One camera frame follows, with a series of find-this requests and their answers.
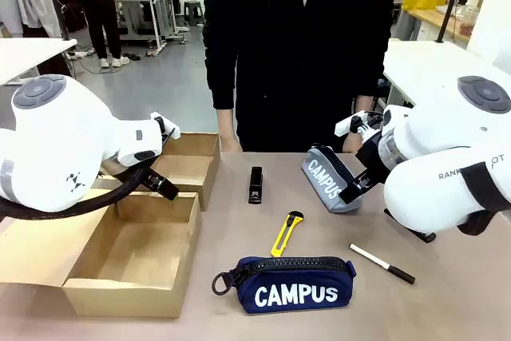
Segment wooden counter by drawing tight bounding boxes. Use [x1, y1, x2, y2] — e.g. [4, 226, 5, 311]
[409, 5, 478, 45]

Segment person's right forearm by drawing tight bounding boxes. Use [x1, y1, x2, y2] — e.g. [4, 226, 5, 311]
[216, 107, 237, 138]

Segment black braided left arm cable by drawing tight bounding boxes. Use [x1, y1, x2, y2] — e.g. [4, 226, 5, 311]
[0, 167, 151, 220]

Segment grey CAMPUS pencil case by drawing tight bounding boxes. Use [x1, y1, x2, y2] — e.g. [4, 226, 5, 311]
[301, 143, 366, 214]

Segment navy CAMPUS pencil case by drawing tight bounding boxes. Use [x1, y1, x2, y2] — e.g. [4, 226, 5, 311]
[211, 256, 357, 315]

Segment person in black jacket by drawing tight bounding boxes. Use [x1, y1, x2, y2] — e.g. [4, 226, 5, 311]
[202, 0, 397, 154]

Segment person's left hand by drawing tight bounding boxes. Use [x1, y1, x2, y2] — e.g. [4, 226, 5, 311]
[342, 131, 365, 154]

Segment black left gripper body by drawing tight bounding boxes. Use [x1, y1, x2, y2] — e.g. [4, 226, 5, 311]
[140, 168, 168, 192]

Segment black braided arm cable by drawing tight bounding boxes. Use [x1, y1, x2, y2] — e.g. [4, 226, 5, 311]
[457, 208, 498, 237]
[0, 167, 151, 220]

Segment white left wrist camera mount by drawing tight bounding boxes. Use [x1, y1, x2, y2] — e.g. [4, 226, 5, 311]
[150, 111, 181, 143]

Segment white side table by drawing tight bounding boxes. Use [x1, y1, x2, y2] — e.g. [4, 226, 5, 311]
[0, 37, 79, 87]

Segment large open cardboard box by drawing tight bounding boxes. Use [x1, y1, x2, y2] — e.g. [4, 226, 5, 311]
[0, 187, 203, 319]

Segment person's left forearm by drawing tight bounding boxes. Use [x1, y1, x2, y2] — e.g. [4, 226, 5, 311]
[354, 95, 375, 115]

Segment white table with legs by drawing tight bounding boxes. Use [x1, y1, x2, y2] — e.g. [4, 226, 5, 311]
[382, 39, 496, 113]

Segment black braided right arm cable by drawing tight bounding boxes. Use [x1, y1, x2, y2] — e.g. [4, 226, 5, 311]
[457, 208, 498, 237]

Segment bystander white jacket black trousers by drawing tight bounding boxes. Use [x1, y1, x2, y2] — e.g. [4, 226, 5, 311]
[61, 0, 131, 69]

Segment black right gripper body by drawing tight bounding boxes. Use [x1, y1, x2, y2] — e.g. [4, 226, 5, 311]
[355, 132, 390, 188]

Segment person's right hand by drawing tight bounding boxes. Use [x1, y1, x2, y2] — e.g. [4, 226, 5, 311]
[219, 133, 244, 153]

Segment background workbench with frame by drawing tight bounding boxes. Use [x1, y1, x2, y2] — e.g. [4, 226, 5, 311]
[115, 0, 188, 51]

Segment small open cardboard box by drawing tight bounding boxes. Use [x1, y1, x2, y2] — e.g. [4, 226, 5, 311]
[93, 132, 222, 212]

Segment white bottle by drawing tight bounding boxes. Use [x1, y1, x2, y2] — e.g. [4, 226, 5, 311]
[465, 0, 485, 37]

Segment dark grey plastic stool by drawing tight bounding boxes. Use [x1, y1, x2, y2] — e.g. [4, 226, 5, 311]
[183, 0, 205, 27]

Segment black tripod pole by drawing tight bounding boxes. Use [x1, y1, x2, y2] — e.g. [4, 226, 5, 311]
[39, 0, 77, 78]

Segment white marker black cap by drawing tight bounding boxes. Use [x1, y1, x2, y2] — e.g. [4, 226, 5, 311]
[348, 242, 416, 285]

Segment black stapler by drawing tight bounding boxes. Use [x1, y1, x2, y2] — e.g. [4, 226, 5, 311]
[247, 165, 264, 205]

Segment yellow utility knife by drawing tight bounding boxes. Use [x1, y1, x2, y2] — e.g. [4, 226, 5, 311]
[270, 210, 305, 258]

